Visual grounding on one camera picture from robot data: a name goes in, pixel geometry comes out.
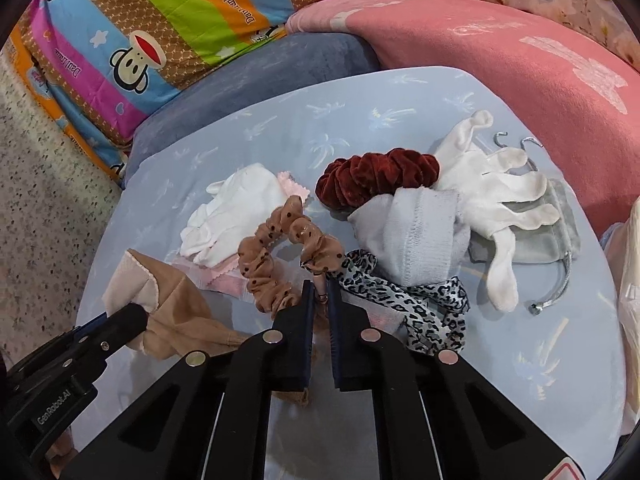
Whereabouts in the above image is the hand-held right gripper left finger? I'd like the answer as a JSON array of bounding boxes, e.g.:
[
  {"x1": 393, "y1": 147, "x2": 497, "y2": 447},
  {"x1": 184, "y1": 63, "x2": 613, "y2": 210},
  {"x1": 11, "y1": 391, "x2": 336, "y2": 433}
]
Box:
[{"x1": 62, "y1": 280, "x2": 316, "y2": 480}]

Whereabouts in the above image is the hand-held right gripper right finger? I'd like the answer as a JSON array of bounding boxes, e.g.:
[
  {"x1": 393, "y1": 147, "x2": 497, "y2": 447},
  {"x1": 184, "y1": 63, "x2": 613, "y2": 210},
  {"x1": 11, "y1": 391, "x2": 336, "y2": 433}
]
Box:
[{"x1": 327, "y1": 285, "x2": 586, "y2": 480}]

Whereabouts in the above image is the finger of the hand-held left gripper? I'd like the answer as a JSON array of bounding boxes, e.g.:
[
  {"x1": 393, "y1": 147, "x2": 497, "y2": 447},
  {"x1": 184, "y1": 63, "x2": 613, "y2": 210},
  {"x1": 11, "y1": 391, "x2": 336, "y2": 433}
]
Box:
[
  {"x1": 70, "y1": 311, "x2": 110, "y2": 343},
  {"x1": 7, "y1": 302, "x2": 150, "y2": 397}
]

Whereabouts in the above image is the beige nylon stocking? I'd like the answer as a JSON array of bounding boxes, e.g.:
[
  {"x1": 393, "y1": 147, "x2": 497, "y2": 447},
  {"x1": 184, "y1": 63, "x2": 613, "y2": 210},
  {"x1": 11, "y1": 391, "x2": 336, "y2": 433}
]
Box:
[{"x1": 101, "y1": 249, "x2": 313, "y2": 408}]

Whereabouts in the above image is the leopard print ribbon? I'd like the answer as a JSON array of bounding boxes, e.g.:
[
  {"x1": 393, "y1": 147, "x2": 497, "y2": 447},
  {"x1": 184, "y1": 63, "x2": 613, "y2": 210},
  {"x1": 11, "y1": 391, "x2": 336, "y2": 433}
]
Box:
[{"x1": 300, "y1": 249, "x2": 471, "y2": 356}]

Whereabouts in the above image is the brown dotted scrunchie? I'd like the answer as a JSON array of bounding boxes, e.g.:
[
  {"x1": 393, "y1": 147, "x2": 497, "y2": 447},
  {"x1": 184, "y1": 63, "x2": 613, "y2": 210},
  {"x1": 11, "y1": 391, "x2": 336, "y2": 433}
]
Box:
[{"x1": 236, "y1": 195, "x2": 347, "y2": 321}]

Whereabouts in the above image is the white cotton glove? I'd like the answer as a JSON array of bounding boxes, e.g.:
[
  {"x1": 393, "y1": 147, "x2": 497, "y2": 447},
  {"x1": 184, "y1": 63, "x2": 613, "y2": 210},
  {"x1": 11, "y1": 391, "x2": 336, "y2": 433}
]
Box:
[
  {"x1": 434, "y1": 110, "x2": 562, "y2": 312},
  {"x1": 179, "y1": 162, "x2": 283, "y2": 268}
]

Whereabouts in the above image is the grey velvet drawstring pouch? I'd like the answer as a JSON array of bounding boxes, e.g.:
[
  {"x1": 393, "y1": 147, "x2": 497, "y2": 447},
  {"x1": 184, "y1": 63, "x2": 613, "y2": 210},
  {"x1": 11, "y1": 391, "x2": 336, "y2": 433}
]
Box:
[{"x1": 467, "y1": 176, "x2": 582, "y2": 265}]

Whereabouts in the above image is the pink zigzag-edged cloth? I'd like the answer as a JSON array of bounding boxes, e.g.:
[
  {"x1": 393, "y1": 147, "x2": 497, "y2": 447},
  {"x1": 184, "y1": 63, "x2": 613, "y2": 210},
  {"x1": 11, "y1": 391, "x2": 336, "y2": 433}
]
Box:
[{"x1": 172, "y1": 171, "x2": 311, "y2": 306}]

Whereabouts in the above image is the light grey sock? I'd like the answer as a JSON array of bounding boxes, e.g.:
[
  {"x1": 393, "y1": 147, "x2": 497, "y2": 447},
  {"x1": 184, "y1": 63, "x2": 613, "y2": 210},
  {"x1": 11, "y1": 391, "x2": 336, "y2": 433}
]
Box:
[{"x1": 347, "y1": 186, "x2": 473, "y2": 288}]

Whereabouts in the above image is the crumpled white cotton glove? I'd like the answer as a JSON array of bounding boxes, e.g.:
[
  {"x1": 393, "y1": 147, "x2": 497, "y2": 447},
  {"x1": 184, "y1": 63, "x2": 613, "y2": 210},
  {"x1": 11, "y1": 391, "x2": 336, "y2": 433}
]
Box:
[{"x1": 179, "y1": 162, "x2": 283, "y2": 268}]

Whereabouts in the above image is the dark red velvet scrunchie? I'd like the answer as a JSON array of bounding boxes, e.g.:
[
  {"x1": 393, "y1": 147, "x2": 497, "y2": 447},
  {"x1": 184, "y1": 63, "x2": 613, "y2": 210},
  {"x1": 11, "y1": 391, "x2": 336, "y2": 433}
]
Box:
[{"x1": 315, "y1": 147, "x2": 442, "y2": 211}]

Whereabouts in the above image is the light blue palm-print pillow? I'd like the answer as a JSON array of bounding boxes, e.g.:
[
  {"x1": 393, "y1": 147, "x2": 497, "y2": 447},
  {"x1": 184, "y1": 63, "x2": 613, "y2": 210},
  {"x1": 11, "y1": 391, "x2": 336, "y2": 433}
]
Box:
[{"x1": 75, "y1": 66, "x2": 628, "y2": 480}]

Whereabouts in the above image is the blue-grey cushion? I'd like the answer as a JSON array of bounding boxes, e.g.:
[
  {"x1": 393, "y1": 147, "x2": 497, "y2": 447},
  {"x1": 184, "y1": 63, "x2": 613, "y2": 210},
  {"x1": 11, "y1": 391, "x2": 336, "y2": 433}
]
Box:
[{"x1": 120, "y1": 32, "x2": 382, "y2": 186}]

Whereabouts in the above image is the colourful cartoon striped quilt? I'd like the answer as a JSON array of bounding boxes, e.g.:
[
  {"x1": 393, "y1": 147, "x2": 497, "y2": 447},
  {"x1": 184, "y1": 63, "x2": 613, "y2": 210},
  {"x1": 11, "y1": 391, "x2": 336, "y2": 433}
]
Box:
[{"x1": 7, "y1": 0, "x2": 373, "y2": 183}]

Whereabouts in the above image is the pink blanket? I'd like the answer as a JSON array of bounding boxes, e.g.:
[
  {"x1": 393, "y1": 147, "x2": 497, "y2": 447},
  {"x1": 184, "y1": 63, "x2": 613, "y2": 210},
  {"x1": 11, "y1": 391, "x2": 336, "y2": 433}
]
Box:
[{"x1": 286, "y1": 0, "x2": 640, "y2": 238}]

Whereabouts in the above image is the silver bracelet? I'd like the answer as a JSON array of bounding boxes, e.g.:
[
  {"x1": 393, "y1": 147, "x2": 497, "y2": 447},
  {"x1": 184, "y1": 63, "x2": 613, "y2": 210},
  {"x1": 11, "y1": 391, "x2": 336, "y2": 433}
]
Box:
[{"x1": 529, "y1": 252, "x2": 573, "y2": 316}]

